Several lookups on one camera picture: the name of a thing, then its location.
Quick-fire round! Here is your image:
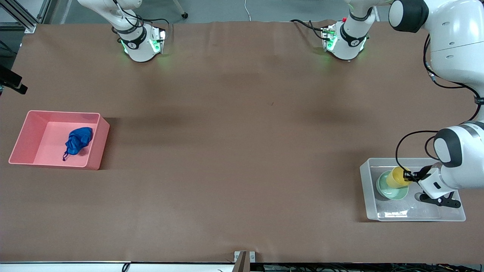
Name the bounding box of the white table edge rail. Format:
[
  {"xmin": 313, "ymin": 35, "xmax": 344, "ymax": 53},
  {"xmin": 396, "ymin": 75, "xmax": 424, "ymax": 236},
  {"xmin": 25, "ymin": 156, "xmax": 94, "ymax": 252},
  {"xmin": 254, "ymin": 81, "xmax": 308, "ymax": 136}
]
[{"xmin": 0, "ymin": 261, "xmax": 236, "ymax": 272}]

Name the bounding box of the pink plastic box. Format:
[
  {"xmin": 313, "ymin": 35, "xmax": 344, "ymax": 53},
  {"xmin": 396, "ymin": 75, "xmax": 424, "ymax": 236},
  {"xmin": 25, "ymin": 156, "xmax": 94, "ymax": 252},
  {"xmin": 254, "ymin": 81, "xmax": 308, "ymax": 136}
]
[{"xmin": 8, "ymin": 110, "xmax": 111, "ymax": 171}]

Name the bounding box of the black left base cable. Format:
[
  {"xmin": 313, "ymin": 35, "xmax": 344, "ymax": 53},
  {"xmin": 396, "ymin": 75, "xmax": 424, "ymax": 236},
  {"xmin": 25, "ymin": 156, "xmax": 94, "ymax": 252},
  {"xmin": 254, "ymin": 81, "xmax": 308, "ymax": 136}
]
[{"xmin": 290, "ymin": 19, "xmax": 330, "ymax": 40}]

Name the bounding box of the mint green bowl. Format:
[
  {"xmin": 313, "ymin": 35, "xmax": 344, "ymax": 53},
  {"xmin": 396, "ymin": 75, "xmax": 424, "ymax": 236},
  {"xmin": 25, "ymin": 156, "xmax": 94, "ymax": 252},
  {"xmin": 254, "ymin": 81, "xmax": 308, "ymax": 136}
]
[{"xmin": 375, "ymin": 170, "xmax": 410, "ymax": 200}]

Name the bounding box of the metal table edge bracket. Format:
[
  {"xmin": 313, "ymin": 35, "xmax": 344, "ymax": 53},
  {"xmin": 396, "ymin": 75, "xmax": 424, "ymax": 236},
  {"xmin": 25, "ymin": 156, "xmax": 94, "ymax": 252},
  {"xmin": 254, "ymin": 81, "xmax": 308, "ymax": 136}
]
[{"xmin": 233, "ymin": 251, "xmax": 256, "ymax": 272}]

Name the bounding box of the blue cloth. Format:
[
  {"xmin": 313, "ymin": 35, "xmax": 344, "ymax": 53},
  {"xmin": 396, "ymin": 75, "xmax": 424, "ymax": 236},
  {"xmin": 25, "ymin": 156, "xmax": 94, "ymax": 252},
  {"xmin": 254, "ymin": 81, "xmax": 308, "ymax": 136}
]
[{"xmin": 62, "ymin": 127, "xmax": 94, "ymax": 162}]

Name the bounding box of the black base cable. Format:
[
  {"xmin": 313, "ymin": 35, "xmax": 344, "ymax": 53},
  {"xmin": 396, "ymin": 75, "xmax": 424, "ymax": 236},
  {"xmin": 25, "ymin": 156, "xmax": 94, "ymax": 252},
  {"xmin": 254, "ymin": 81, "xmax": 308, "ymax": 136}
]
[
  {"xmin": 111, "ymin": 0, "xmax": 171, "ymax": 35},
  {"xmin": 290, "ymin": 19, "xmax": 330, "ymax": 40}
]

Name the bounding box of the aluminium frame profile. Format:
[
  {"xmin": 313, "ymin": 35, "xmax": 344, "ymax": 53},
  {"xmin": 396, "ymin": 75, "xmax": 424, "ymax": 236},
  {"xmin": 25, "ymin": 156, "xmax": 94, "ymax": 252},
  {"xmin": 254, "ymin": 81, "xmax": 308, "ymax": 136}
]
[{"xmin": 0, "ymin": 0, "xmax": 52, "ymax": 34}]

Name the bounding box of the black caster wheel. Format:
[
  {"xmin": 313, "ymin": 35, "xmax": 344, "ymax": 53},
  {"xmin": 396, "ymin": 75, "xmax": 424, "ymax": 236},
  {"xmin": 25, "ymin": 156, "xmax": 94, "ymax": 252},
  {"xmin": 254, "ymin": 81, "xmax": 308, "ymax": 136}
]
[{"xmin": 172, "ymin": 0, "xmax": 189, "ymax": 19}]

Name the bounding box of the black right base cable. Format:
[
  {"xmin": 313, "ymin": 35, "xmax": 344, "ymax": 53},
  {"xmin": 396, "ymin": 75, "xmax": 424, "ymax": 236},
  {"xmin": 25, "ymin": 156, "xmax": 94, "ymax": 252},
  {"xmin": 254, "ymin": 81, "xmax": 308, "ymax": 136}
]
[{"xmin": 111, "ymin": 0, "xmax": 171, "ymax": 35}]

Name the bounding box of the yellow plastic cup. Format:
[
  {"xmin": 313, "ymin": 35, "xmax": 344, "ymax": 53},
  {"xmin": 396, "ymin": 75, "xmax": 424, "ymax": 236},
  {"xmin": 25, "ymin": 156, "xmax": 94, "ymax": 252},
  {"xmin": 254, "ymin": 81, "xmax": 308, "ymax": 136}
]
[{"xmin": 385, "ymin": 166, "xmax": 412, "ymax": 189}]

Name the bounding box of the clear plastic box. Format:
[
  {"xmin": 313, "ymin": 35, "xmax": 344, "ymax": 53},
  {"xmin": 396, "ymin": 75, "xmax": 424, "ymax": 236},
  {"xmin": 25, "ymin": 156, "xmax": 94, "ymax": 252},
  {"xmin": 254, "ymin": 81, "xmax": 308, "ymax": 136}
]
[{"xmin": 359, "ymin": 157, "xmax": 467, "ymax": 222}]

